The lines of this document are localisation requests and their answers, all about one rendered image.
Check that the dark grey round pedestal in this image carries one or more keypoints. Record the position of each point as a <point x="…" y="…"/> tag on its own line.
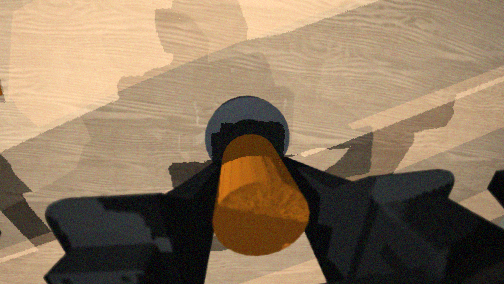
<point x="245" y="115"/>

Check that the orange knob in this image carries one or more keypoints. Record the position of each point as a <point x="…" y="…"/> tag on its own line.
<point x="258" y="208"/>

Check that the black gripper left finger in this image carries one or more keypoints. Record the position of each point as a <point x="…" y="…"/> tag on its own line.
<point x="179" y="223"/>

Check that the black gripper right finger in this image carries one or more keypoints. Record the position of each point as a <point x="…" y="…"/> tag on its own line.
<point x="342" y="212"/>

